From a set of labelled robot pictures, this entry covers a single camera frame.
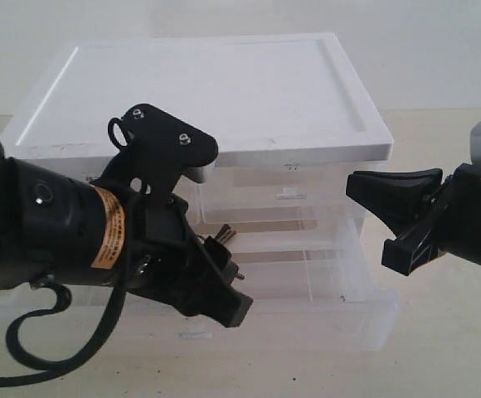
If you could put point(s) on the key bunch with blue fob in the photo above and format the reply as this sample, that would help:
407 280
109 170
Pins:
220 238

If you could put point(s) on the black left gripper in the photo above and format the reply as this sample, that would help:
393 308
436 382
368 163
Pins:
167 262

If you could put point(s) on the white plastic drawer cabinet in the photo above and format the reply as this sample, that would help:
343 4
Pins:
269 101

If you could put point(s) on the translucent drawer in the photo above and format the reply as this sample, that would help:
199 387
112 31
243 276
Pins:
256 194
359 325
321 263

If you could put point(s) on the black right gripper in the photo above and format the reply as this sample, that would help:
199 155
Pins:
408 204

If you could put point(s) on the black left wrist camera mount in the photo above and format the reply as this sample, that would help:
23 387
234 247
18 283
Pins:
158 149

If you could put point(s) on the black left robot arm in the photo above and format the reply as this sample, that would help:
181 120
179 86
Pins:
128 218

